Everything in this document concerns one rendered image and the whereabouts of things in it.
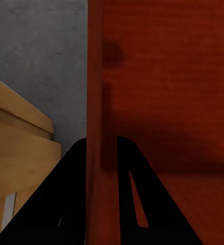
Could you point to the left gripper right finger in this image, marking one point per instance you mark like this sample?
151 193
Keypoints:
167 224

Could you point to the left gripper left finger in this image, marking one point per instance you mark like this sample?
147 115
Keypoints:
55 213

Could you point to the storage box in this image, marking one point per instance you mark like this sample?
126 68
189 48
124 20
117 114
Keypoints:
155 75

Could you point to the door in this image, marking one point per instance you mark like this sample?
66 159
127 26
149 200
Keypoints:
27 154

